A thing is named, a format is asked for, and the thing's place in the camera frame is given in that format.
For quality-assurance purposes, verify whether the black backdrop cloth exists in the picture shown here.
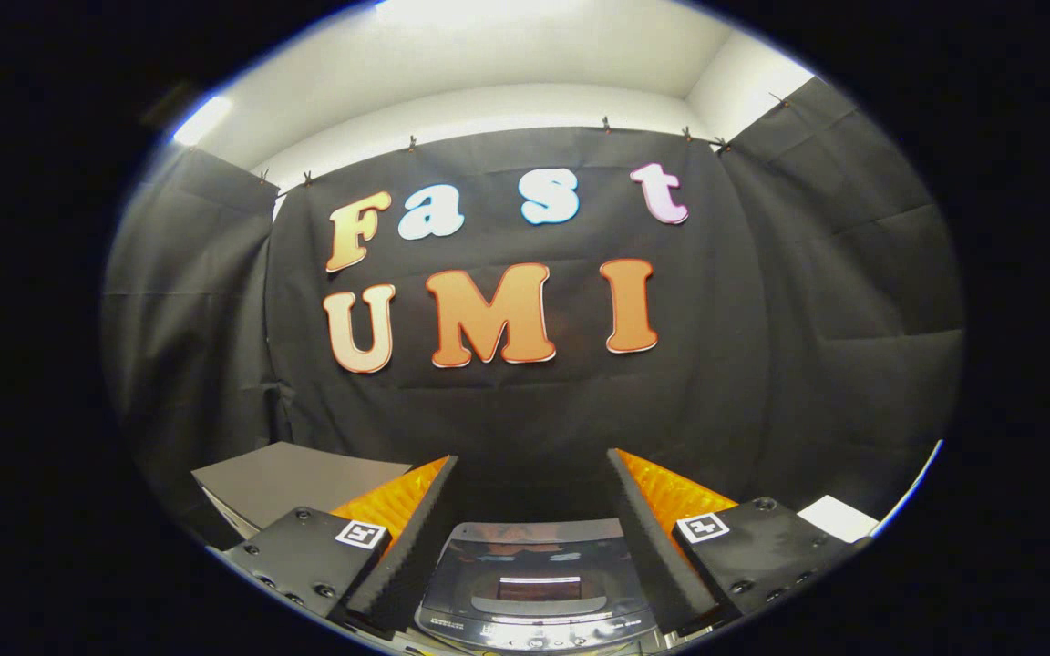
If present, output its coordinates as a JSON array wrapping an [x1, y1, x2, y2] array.
[[101, 77, 965, 538]]

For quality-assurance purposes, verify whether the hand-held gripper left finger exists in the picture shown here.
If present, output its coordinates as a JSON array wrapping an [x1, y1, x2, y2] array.
[[220, 454, 460, 639]]

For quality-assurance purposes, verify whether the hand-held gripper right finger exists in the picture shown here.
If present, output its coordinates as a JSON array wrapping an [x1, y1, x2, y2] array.
[[605, 446, 872, 636]]

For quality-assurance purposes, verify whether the white side surface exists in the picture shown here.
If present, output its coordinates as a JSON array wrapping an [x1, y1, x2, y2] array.
[[798, 495, 881, 545]]

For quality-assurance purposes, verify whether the dark grey board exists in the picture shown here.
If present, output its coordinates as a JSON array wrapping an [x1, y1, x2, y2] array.
[[192, 442, 414, 538]]

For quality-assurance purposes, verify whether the dark washing machine lid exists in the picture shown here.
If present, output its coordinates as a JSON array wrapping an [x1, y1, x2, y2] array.
[[420, 519, 658, 622]]

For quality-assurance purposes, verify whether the grey washing machine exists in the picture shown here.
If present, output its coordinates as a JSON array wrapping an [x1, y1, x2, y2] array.
[[414, 519, 663, 653]]

